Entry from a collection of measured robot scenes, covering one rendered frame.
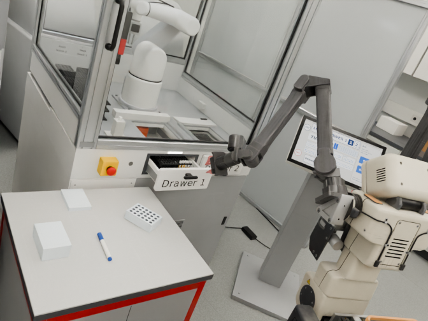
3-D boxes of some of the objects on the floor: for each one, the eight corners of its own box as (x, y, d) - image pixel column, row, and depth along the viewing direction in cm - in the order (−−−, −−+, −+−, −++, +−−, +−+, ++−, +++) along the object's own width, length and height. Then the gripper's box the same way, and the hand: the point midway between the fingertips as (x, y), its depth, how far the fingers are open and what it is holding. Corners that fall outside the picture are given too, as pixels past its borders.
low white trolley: (159, 398, 170) (214, 273, 140) (4, 467, 131) (34, 315, 101) (113, 300, 209) (148, 186, 179) (-16, 331, 170) (0, 192, 140)
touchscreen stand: (296, 327, 237) (376, 193, 197) (230, 298, 241) (295, 161, 200) (297, 278, 283) (362, 161, 243) (242, 253, 286) (297, 135, 246)
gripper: (220, 147, 152) (199, 157, 164) (224, 172, 150) (201, 179, 162) (233, 148, 157) (211, 157, 168) (237, 172, 155) (214, 179, 166)
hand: (207, 168), depth 165 cm, fingers open, 3 cm apart
